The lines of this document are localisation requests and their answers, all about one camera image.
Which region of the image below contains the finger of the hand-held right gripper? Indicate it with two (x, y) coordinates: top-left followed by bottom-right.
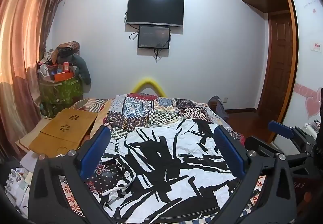
(268, 120), (317, 150)
(245, 136), (288, 157)

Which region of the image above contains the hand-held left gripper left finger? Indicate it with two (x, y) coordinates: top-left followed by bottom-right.
(28, 125), (114, 224)

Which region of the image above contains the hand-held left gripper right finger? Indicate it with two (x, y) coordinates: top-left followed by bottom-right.
(209, 125), (298, 224)

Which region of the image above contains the black and white patterned shirt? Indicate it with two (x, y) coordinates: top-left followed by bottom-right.
(94, 118), (246, 217)

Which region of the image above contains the wooden lap desk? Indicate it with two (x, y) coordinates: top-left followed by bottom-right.
(28, 108), (99, 157)

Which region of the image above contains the grey blue bag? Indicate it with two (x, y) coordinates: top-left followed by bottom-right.
(208, 96), (230, 120)

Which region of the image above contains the patchwork printed blanket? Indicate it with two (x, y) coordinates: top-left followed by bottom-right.
(61, 93), (268, 224)

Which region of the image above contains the green leaf-printed bag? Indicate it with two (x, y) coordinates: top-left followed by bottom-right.
(39, 76), (84, 118)

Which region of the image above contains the beige board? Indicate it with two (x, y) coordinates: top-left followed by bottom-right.
(15, 118), (52, 157)

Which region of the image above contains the orange box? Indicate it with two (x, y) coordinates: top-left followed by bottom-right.
(54, 72), (75, 82)

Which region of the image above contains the pile of papers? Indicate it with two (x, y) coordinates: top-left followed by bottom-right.
(5, 151), (37, 216)

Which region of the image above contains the yellow foam tube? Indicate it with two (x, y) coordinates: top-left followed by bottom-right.
(131, 77), (167, 97)

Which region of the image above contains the brown bag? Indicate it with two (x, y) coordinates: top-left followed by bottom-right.
(52, 41), (81, 59)

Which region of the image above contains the pink striped curtain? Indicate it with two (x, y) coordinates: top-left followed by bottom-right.
(0, 0), (67, 161)

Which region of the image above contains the black television cable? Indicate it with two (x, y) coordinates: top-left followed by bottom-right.
(124, 12), (139, 40)

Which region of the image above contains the small black wall monitor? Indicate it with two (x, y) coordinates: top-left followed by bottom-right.
(137, 25), (171, 50)

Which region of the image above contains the black wall television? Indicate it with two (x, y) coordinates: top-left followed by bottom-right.
(126, 0), (185, 28)

